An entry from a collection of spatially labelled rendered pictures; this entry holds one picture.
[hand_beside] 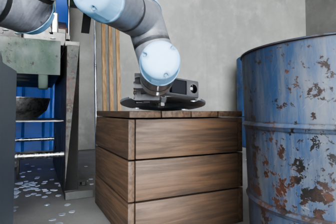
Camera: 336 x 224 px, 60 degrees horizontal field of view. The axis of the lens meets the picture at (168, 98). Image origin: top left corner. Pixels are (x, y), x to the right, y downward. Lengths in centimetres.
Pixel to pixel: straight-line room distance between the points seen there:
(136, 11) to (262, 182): 41
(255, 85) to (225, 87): 268
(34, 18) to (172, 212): 63
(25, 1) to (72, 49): 51
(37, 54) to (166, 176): 77
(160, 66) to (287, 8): 368
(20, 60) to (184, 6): 221
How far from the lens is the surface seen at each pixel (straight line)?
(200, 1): 334
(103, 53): 251
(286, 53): 58
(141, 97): 73
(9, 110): 74
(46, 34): 143
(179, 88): 73
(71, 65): 126
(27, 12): 81
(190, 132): 85
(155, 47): 53
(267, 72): 60
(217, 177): 92
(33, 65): 131
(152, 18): 56
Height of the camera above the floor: 35
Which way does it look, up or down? 2 degrees up
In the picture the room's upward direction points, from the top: straight up
